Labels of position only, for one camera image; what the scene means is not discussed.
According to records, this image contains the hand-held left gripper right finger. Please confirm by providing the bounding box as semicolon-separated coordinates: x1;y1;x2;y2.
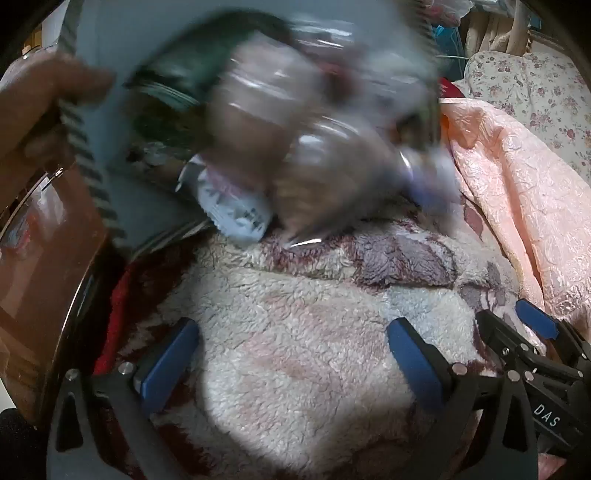
387;318;540;480

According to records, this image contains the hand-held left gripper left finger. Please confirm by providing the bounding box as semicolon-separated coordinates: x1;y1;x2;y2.
46;318;200;480

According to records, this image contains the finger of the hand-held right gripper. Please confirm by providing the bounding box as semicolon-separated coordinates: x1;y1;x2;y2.
477;309;544;371
515;298;591;366

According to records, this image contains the white pink snack packet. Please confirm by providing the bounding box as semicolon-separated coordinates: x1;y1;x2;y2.
178;154;273;245

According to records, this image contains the striped rim box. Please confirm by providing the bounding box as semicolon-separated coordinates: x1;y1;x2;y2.
55;0;444;259

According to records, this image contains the floral fleece blanket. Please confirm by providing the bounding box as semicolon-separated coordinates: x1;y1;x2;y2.
92;203;546;480

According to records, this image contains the pink quilt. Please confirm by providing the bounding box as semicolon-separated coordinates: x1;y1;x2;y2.
438;97;591;324

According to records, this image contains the floral bedding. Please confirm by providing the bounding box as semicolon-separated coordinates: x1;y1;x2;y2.
462;48;591;185

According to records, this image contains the clear wrapped snack packet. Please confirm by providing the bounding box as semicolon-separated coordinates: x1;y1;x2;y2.
203;41;416;245

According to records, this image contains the green snack packet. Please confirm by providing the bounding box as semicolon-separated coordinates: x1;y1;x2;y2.
124;18;287;148

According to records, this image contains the blue plastic bag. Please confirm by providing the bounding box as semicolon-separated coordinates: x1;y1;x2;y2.
429;23;465;84

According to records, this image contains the beige curtain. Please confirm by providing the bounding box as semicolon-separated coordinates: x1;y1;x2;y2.
464;9;536;56

